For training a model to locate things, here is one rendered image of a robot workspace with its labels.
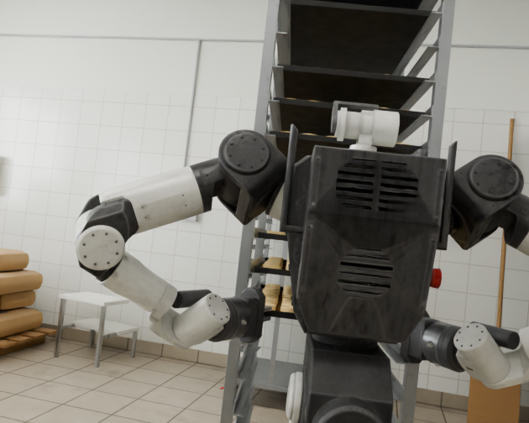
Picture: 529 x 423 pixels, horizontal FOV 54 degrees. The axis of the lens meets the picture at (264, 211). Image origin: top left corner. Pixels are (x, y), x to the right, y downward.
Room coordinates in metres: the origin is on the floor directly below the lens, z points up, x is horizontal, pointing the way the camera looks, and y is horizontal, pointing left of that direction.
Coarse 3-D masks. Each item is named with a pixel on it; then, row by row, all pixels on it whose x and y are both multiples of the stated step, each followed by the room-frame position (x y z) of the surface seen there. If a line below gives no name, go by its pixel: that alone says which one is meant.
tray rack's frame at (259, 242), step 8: (432, 8) 1.56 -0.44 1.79; (280, 24) 1.81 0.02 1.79; (272, 96) 1.95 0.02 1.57; (272, 128) 1.95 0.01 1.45; (264, 216) 1.95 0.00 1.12; (264, 224) 1.95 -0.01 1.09; (256, 240) 1.95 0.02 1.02; (256, 248) 1.95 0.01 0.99; (256, 256) 1.95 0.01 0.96; (256, 280) 1.95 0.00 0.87; (304, 360) 1.96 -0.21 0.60
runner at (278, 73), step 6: (276, 66) 1.34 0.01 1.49; (282, 66) 1.34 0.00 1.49; (276, 72) 1.39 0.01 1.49; (282, 72) 1.38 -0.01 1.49; (276, 78) 1.44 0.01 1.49; (282, 78) 1.44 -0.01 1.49; (276, 84) 1.50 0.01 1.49; (282, 84) 1.49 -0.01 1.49; (276, 90) 1.56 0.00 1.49; (282, 90) 1.55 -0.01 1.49; (276, 96) 1.63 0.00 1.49; (282, 96) 1.62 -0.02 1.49
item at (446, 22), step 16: (448, 0) 1.32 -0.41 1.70; (448, 16) 1.32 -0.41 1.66; (448, 32) 1.32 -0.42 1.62; (448, 48) 1.32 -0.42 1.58; (448, 64) 1.32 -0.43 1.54; (432, 96) 1.34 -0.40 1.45; (432, 112) 1.32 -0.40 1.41; (432, 128) 1.32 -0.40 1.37; (432, 144) 1.32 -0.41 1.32; (416, 368) 1.32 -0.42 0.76; (416, 384) 1.32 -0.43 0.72; (400, 416) 1.34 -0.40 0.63
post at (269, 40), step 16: (272, 0) 1.34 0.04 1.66; (272, 16) 1.34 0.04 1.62; (272, 32) 1.34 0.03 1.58; (272, 48) 1.34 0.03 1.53; (272, 64) 1.34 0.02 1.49; (256, 112) 1.34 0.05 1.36; (256, 128) 1.34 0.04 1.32; (240, 256) 1.34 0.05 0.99; (240, 272) 1.34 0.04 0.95; (240, 288) 1.34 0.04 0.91; (224, 384) 1.34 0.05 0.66; (224, 400) 1.34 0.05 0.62; (224, 416) 1.34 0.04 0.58
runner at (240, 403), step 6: (252, 366) 1.84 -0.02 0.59; (252, 372) 1.76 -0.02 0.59; (252, 378) 1.69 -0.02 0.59; (240, 384) 1.51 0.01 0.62; (246, 384) 1.61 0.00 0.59; (240, 390) 1.51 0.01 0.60; (246, 390) 1.55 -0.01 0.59; (240, 396) 1.49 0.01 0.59; (246, 396) 1.50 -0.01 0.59; (234, 402) 1.35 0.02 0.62; (240, 402) 1.44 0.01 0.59; (246, 402) 1.45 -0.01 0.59; (234, 408) 1.35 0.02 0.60; (240, 408) 1.39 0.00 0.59; (234, 414) 1.35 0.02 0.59; (240, 414) 1.35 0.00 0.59
